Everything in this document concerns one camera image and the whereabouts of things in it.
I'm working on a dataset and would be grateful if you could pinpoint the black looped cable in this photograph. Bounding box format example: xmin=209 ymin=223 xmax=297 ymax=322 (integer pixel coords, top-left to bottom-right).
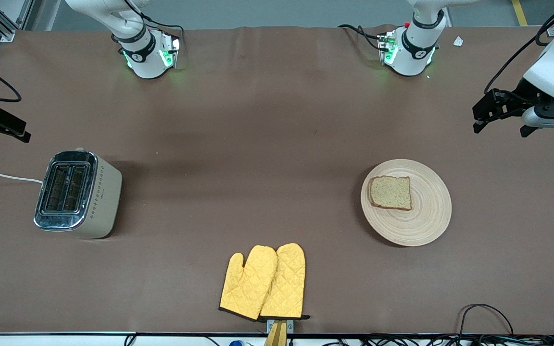
xmin=457 ymin=303 xmax=515 ymax=337

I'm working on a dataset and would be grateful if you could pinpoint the round light wooden plate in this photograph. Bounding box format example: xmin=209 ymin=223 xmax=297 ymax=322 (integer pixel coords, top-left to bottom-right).
xmin=360 ymin=159 xmax=452 ymax=247

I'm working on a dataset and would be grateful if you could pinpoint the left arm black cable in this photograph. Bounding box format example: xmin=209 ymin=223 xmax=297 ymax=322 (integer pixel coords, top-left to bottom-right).
xmin=484 ymin=3 xmax=554 ymax=95

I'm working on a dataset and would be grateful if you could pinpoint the black base cable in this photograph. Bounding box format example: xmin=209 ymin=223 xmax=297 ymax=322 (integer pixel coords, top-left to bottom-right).
xmin=338 ymin=24 xmax=384 ymax=51
xmin=133 ymin=0 xmax=185 ymax=40

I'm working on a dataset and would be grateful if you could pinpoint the right arm base control box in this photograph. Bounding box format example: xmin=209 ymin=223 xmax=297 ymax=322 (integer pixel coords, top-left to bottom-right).
xmin=159 ymin=31 xmax=182 ymax=69

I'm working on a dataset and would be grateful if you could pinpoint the yellow quilted oven mitt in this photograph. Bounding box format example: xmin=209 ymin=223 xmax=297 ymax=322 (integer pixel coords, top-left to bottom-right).
xmin=219 ymin=245 xmax=278 ymax=321
xmin=259 ymin=243 xmax=311 ymax=321

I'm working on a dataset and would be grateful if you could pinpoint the left arm base control box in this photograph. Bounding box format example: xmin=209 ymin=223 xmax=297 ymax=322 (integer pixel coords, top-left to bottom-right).
xmin=378 ymin=31 xmax=399 ymax=66

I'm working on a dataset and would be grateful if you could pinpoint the small metal bracket plate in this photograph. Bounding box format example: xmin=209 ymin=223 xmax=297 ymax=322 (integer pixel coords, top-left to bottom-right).
xmin=266 ymin=318 xmax=295 ymax=335

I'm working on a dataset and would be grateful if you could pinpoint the brown table cover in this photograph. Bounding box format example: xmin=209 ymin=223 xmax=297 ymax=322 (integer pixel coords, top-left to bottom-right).
xmin=0 ymin=25 xmax=554 ymax=335

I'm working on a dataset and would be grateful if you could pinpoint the brown bread slice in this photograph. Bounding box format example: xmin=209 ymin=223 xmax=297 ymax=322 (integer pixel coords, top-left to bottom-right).
xmin=368 ymin=175 xmax=413 ymax=211

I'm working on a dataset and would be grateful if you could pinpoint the white toaster power cord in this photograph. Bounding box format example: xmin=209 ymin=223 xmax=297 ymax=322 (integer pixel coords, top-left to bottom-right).
xmin=0 ymin=172 xmax=44 ymax=185

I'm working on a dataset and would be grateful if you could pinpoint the beige chrome two-slot toaster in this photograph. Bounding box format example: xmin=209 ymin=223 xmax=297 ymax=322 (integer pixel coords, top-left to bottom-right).
xmin=33 ymin=148 xmax=123 ymax=240

